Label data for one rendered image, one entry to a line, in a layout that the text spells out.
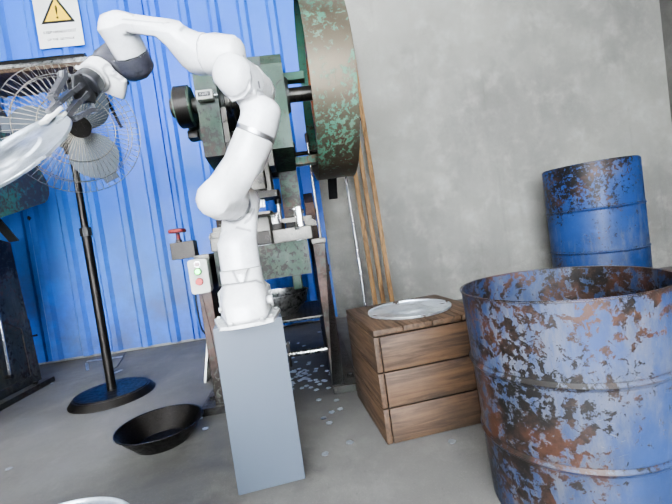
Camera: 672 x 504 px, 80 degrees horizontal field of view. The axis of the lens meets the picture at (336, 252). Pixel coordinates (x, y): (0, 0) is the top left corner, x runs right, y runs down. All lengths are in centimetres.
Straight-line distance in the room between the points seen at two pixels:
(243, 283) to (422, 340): 56
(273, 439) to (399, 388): 39
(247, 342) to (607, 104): 357
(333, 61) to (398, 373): 114
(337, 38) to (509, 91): 220
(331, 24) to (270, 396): 133
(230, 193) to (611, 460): 97
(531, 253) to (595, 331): 278
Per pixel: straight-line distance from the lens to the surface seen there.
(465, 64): 361
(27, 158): 117
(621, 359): 87
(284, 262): 171
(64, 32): 375
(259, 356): 112
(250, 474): 124
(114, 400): 224
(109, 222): 337
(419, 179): 326
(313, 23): 175
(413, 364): 128
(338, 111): 167
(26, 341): 301
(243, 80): 113
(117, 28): 140
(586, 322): 83
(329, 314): 168
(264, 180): 185
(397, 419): 132
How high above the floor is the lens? 65
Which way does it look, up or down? 3 degrees down
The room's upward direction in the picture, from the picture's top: 8 degrees counter-clockwise
